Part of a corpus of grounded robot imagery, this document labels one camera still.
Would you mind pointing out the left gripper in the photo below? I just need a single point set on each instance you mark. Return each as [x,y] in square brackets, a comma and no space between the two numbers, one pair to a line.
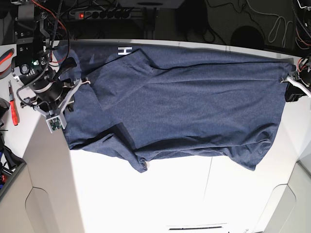
[293,94]

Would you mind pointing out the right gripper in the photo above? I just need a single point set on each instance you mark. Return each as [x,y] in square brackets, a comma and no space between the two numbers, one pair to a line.
[48,95]

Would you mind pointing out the blue t-shirt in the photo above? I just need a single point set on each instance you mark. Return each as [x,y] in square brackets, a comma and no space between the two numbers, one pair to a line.
[159,102]

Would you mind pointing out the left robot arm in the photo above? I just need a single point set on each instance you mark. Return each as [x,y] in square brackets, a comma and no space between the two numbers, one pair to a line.
[302,14]

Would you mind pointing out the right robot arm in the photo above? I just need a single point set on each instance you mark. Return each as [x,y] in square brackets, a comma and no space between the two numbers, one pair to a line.
[36,24]

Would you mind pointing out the black bag with items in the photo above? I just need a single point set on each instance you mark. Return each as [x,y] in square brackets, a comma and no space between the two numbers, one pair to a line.
[12,165]

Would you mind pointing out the black power strip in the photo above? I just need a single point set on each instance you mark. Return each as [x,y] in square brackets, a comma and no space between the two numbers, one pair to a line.
[101,14]

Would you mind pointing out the black thin rod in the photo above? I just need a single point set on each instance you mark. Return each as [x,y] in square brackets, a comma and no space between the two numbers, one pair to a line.
[195,228]

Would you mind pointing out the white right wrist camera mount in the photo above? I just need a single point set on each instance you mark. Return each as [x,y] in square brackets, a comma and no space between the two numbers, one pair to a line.
[55,120]

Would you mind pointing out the red handled screwdriver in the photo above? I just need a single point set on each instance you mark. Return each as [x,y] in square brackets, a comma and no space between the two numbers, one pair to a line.
[13,106]

